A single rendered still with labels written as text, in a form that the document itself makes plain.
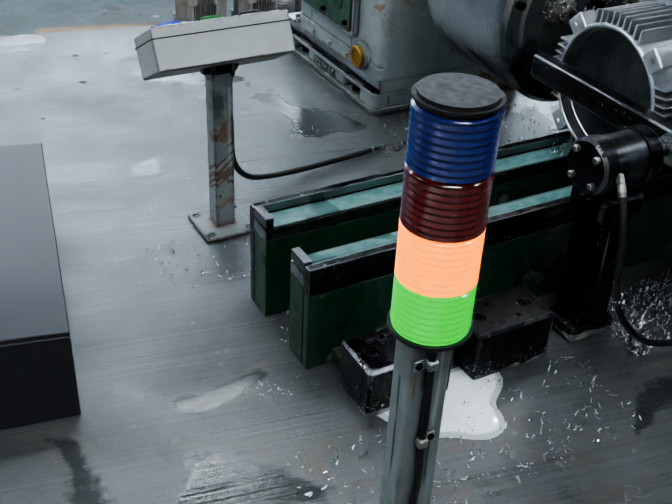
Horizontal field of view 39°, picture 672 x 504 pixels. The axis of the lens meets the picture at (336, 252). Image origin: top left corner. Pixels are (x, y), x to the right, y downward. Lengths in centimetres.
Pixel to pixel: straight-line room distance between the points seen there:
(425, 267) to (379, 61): 89
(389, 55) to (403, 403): 86
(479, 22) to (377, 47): 26
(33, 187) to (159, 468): 38
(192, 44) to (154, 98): 51
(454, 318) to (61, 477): 42
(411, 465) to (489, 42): 67
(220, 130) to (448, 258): 57
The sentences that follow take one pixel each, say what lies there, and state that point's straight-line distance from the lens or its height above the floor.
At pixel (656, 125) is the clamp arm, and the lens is 108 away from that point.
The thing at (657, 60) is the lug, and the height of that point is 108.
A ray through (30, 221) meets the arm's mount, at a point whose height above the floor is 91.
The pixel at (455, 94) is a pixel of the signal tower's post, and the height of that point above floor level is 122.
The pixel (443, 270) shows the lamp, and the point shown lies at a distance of 65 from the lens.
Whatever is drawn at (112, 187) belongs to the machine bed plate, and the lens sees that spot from 134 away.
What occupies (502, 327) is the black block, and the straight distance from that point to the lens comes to 100.
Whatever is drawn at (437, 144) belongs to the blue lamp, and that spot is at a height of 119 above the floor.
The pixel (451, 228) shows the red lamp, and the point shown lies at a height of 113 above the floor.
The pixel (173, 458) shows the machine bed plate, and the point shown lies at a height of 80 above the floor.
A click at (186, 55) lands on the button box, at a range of 109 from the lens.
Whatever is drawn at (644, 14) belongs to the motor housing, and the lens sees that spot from 115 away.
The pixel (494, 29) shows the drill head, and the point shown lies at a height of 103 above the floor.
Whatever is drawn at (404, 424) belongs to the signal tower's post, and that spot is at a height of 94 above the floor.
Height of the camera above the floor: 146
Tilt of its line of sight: 34 degrees down
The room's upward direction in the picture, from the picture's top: 3 degrees clockwise
